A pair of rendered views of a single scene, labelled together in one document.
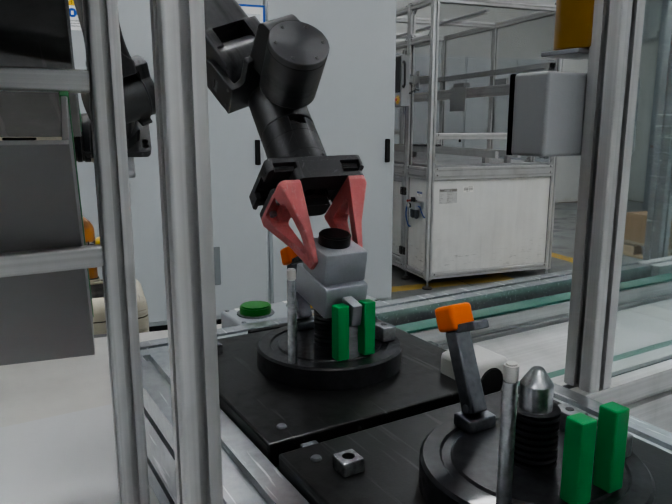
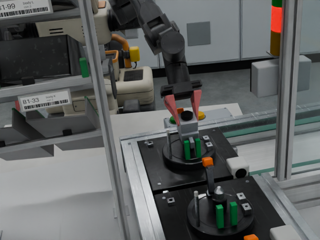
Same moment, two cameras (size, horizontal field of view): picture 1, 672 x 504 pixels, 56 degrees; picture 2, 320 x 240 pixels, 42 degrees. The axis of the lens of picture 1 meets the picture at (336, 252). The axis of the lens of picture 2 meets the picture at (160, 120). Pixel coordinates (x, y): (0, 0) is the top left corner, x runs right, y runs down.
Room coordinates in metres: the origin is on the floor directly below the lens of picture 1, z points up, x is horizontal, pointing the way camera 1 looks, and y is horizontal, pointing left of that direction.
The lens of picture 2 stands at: (-0.29, -0.28, 1.57)
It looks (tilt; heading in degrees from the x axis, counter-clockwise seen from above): 28 degrees down; 22
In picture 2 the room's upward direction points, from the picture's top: 6 degrees counter-clockwise
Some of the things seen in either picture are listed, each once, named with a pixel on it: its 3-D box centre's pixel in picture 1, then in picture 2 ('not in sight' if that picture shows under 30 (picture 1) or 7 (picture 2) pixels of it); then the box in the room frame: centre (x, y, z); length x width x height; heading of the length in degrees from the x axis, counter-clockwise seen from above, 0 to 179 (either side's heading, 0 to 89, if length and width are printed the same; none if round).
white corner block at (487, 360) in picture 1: (474, 375); (237, 168); (0.55, -0.13, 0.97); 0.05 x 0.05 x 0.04; 31
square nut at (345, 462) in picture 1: (348, 462); (170, 201); (0.38, -0.01, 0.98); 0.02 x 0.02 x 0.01; 31
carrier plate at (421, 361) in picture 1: (329, 370); (189, 157); (0.58, 0.01, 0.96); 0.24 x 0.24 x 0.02; 31
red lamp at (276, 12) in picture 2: not in sight; (284, 17); (0.58, -0.22, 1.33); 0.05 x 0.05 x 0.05
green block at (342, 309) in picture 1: (340, 332); (186, 150); (0.54, 0.00, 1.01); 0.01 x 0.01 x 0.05; 31
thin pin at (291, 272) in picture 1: (291, 316); (169, 144); (0.53, 0.04, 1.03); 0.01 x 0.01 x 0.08
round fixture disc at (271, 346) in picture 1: (329, 351); (188, 151); (0.58, 0.01, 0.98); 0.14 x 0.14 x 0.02
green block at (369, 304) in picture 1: (366, 327); (197, 147); (0.55, -0.03, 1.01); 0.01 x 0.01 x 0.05; 31
